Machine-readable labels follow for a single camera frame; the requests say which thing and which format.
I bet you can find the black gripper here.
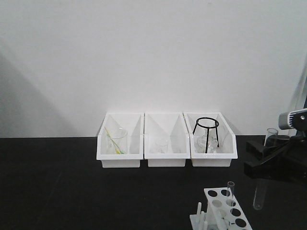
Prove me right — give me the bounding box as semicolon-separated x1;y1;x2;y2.
244;112;307;180

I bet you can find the clear glass test tube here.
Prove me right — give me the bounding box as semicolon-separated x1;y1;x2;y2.
226;181;235;207
253;128;278;210

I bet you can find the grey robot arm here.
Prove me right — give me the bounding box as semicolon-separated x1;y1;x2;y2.
244;109;307;184

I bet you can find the white test tube rack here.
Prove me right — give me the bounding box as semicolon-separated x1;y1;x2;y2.
189;187;252;230

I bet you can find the right white storage bin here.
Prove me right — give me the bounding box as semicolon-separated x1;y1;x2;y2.
183;112;237;167

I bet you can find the white storage bin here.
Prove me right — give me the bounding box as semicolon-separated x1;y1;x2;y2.
183;112;237;167
143;112;190;167
96;113;144;168

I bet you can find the clear glass flask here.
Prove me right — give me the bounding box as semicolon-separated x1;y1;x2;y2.
196;135;218;153

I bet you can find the middle white storage bin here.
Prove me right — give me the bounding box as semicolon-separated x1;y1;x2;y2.
143;112;190;167

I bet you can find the small clear glass beaker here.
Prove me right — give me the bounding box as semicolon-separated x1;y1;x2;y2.
155;138;168;154

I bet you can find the left white storage bin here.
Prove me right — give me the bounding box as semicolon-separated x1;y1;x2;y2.
96;113;144;168

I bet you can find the black wire tripod stand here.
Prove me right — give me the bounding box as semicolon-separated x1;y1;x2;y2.
192;117;220;153

